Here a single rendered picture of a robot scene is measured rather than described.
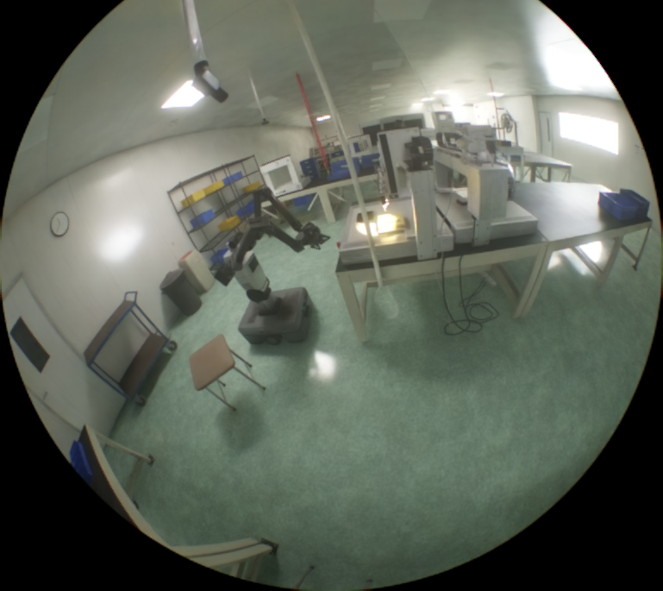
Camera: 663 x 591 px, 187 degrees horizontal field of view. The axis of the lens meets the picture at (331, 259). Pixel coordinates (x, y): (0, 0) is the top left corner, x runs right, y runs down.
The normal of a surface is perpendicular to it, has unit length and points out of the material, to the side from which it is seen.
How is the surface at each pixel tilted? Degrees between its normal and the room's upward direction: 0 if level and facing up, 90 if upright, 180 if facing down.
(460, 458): 0
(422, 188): 90
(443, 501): 0
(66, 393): 90
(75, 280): 90
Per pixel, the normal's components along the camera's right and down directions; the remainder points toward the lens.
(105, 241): 0.95, -0.13
